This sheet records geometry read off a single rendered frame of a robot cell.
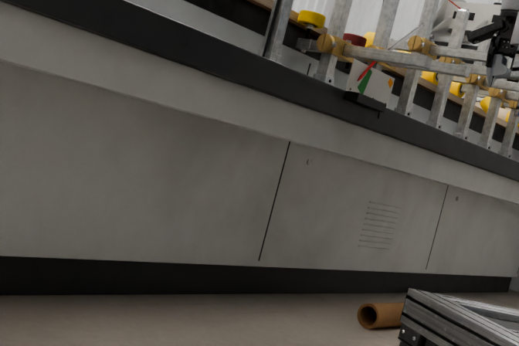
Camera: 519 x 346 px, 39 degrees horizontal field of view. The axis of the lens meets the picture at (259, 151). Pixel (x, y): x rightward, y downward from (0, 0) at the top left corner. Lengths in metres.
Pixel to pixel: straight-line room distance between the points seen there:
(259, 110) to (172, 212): 0.38
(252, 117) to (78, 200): 0.48
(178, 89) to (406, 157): 1.15
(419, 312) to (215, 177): 0.69
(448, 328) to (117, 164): 0.89
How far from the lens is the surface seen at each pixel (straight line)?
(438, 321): 1.83
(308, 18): 2.21
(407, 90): 2.53
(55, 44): 1.47
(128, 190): 1.92
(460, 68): 2.23
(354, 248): 2.88
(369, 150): 2.40
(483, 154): 3.12
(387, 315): 2.48
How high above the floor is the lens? 0.49
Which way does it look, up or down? 1 degrees down
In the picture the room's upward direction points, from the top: 15 degrees clockwise
